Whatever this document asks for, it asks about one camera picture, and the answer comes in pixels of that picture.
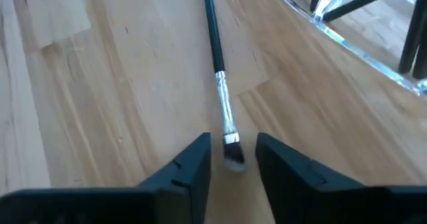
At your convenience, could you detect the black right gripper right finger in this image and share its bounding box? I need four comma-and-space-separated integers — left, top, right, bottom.
255, 132, 427, 224

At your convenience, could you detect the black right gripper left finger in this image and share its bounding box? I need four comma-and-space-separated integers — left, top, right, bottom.
0, 132, 212, 224

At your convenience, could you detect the clear acrylic brush organizer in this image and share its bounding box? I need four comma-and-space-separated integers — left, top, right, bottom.
265, 0, 427, 97

